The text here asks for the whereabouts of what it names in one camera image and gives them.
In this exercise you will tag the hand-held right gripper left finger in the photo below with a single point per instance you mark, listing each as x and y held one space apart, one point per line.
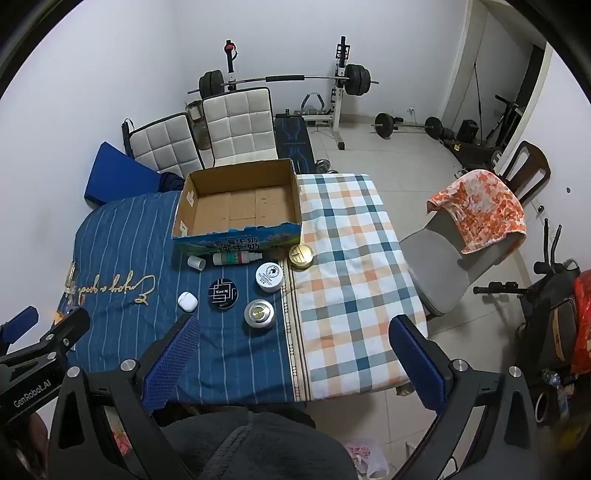
173 355

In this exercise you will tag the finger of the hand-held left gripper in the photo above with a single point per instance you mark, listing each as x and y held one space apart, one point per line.
23 319
69 330

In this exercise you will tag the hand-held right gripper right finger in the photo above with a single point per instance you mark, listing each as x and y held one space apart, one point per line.
415 364

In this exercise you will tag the white earbuds case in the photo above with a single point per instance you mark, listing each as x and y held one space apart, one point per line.
187 302

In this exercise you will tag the black round tin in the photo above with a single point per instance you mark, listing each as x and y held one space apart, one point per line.
223 293

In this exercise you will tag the white bottle cap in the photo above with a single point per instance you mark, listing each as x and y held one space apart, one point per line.
196 263

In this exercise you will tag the silver round tin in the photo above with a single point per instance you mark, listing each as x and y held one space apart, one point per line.
259 314

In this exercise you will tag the white spray bottle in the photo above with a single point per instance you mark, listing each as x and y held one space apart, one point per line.
235 258

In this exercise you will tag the gold round tin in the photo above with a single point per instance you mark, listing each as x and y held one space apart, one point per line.
301 256

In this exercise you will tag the cardboard box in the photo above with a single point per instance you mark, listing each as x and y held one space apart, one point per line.
240 203

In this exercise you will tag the gold hair clip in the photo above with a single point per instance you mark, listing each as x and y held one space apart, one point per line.
70 277

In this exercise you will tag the grey upholstered chair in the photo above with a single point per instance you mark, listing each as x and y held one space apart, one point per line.
434 263

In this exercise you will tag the pink and white plastic bag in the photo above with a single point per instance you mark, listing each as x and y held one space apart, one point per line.
367 457

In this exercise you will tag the plaid blanket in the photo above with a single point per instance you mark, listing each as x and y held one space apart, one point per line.
351 277

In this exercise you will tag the blue striped blanket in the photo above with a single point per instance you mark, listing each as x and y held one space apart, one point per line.
134 240

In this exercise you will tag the person's dark grey clothing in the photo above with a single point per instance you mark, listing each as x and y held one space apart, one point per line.
258 447

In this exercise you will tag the black scooter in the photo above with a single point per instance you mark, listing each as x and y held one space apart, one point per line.
549 318

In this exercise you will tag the clear water bottle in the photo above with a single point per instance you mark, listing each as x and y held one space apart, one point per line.
556 390

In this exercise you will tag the blue foam mat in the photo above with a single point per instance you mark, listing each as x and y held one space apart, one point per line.
117 173

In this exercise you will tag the orange patterned towel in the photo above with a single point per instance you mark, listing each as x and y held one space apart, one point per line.
485 207

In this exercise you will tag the red bag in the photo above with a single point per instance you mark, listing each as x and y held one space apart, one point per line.
582 323

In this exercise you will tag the dark blue cloth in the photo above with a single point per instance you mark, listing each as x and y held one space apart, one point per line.
171 182

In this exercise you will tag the white quilted chair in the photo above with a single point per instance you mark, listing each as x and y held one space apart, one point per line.
161 143
240 124

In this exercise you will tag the small dumbbell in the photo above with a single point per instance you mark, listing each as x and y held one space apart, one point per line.
323 166

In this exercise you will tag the dark wooden chair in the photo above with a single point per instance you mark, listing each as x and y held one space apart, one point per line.
531 166

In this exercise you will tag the black box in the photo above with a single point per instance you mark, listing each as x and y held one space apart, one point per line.
467 130

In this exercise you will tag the short barbell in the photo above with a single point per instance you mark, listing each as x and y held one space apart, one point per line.
383 123

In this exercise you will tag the black weight bench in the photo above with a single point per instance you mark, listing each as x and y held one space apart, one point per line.
293 138

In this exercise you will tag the black exercise stand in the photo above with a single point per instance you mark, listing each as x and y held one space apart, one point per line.
501 122

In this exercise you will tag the white barbell rack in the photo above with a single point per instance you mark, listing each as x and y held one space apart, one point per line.
340 106

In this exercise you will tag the long barbell with black plates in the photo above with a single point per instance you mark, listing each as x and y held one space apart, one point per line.
358 79

